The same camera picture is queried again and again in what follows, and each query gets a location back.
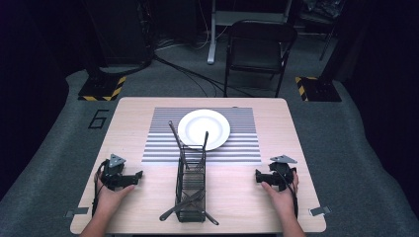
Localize black floor cables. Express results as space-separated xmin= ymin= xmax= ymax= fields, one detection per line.
xmin=98 ymin=53 xmax=256 ymax=99

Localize dark cutlery piece, wide handle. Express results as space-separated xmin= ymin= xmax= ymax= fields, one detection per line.
xmin=159 ymin=191 xmax=206 ymax=222

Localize black cabinet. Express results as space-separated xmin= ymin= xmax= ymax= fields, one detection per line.
xmin=84 ymin=0 xmax=155 ymax=67

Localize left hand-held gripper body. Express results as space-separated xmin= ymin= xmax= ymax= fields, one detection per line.
xmin=99 ymin=153 xmax=130 ymax=192

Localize white desk frame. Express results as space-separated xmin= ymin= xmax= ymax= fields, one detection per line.
xmin=206 ymin=0 xmax=294 ymax=65

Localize dark cutlery piece, thin handle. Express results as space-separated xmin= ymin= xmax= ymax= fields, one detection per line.
xmin=183 ymin=197 xmax=220 ymax=226

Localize hand-held gripper black cable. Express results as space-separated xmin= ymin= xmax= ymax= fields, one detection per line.
xmin=274 ymin=167 xmax=299 ymax=219
xmin=91 ymin=159 xmax=111 ymax=217

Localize grey tape tab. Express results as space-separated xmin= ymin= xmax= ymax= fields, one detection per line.
xmin=64 ymin=206 xmax=90 ymax=218
xmin=309 ymin=205 xmax=332 ymax=217

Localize black wire cutlery caddy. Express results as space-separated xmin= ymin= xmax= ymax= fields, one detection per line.
xmin=175 ymin=144 xmax=208 ymax=223

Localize black-yellow striped stand base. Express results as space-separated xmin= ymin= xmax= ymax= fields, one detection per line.
xmin=294 ymin=76 xmax=343 ymax=103
xmin=77 ymin=75 xmax=127 ymax=102

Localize white plate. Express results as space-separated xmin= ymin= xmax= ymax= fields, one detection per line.
xmin=177 ymin=109 xmax=231 ymax=152

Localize grey striped placemat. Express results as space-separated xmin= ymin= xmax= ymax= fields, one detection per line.
xmin=141 ymin=107 xmax=263 ymax=164

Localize person's left hand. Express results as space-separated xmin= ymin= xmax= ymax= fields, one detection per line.
xmin=94 ymin=171 xmax=136 ymax=215

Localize right hand-held gripper black cable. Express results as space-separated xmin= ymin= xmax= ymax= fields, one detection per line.
xmin=274 ymin=167 xmax=299 ymax=219

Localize black folding chair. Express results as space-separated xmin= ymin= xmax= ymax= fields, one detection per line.
xmin=223 ymin=19 xmax=299 ymax=99

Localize person's right hand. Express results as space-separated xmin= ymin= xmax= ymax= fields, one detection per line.
xmin=261 ymin=171 xmax=299 ymax=215

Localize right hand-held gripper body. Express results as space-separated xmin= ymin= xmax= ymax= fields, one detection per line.
xmin=268 ymin=154 xmax=297 ymax=193

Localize left hand-held gripper black cable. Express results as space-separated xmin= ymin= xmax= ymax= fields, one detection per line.
xmin=91 ymin=159 xmax=111 ymax=217

